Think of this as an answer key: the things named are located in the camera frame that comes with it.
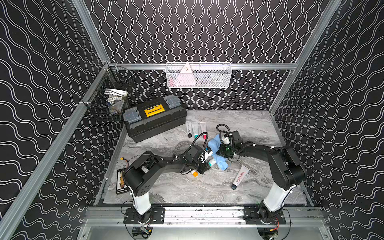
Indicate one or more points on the clear wall basket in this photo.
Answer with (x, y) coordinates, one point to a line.
(207, 75)

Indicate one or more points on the white tube teal cap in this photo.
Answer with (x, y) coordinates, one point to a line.
(212, 162)

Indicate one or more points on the black toolbox yellow latch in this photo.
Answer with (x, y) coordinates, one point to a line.
(154, 117)

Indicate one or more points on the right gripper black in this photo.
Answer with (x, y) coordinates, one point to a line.
(220, 151)

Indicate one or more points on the pink triangle item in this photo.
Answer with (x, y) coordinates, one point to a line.
(185, 77)

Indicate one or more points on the white tube dark blue cap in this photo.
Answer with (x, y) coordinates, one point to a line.
(239, 178)

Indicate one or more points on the black battery pack card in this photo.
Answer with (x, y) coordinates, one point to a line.
(121, 186)

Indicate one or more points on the white tube pink cap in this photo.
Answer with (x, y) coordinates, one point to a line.
(203, 127)

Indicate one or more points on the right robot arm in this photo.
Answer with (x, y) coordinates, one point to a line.
(286, 169)

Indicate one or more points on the white tube black cap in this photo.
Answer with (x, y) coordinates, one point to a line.
(189, 129)

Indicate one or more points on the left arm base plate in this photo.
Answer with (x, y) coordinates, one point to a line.
(153, 216)

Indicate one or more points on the white tube green cap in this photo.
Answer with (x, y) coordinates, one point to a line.
(195, 127)

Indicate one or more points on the white tube orange cap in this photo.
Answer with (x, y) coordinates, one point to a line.
(195, 173)

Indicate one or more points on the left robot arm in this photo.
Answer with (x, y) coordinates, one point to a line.
(142, 174)

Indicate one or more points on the black wire basket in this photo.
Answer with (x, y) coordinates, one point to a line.
(111, 97)

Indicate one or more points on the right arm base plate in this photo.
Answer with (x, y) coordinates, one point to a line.
(262, 216)

